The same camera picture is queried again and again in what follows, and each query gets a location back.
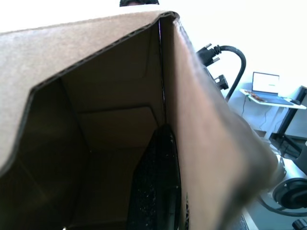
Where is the small brown cardboard box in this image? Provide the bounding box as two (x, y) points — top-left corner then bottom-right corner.
(0, 10), (280, 230)

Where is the dark-haired person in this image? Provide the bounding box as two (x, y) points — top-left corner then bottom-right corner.
(118, 0), (160, 7)

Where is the black cable with screw connector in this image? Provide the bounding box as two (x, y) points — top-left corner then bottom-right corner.
(196, 43), (247, 101)

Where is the black office chair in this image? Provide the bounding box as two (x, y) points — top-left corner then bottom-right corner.
(295, 140), (307, 173)

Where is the open laptop computer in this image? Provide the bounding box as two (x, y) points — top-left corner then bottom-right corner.
(250, 71), (296, 106)

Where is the white standing desk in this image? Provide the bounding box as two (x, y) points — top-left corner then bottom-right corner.
(239, 88), (307, 154)

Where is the brown snack pile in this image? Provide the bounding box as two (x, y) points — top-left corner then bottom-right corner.
(246, 92), (265, 102)

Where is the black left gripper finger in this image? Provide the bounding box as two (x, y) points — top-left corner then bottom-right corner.
(126, 123), (182, 230)

